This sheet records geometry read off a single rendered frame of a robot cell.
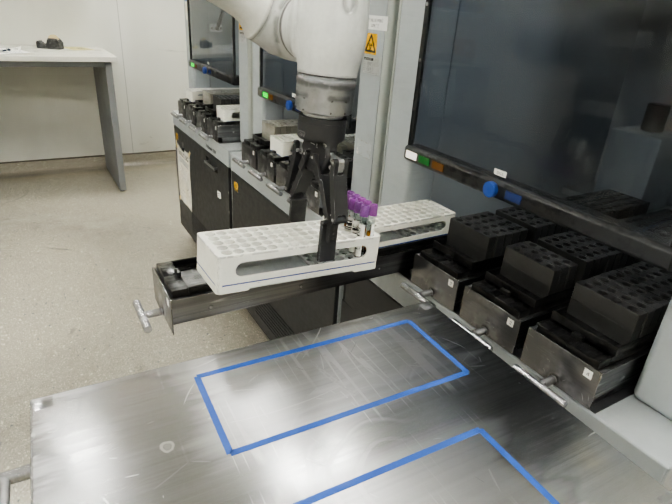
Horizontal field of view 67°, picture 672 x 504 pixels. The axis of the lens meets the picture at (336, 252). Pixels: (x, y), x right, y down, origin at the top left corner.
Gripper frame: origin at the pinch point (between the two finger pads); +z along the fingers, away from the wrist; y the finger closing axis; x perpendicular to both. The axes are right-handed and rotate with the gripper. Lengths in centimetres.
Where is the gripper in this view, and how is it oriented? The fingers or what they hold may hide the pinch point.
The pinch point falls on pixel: (310, 235)
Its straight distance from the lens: 86.9
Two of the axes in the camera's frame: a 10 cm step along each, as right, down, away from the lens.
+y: 5.2, 4.0, -7.6
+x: 8.5, -1.2, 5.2
